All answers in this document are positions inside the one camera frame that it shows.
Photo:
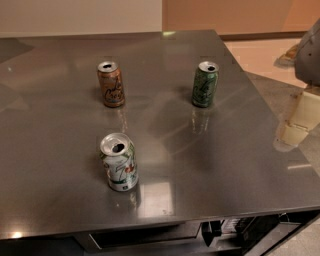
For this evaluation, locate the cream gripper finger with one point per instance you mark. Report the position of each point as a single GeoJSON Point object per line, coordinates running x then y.
{"type": "Point", "coordinates": [304, 117]}

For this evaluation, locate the grey drawer front under table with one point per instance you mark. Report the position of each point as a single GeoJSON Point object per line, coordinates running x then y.
{"type": "Point", "coordinates": [97, 241]}

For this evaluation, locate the black equipment under table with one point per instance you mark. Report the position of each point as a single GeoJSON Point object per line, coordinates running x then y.
{"type": "Point", "coordinates": [254, 236]}

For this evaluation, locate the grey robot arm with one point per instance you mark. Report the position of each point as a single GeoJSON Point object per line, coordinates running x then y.
{"type": "Point", "coordinates": [307, 62]}

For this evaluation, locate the green LaCroix can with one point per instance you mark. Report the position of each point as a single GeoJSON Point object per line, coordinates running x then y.
{"type": "Point", "coordinates": [205, 84]}

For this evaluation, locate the orange LaCroix can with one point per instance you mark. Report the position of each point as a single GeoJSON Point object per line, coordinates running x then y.
{"type": "Point", "coordinates": [110, 80]}

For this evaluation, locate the white green 7up can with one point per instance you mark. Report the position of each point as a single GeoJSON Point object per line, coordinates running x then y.
{"type": "Point", "coordinates": [117, 153]}

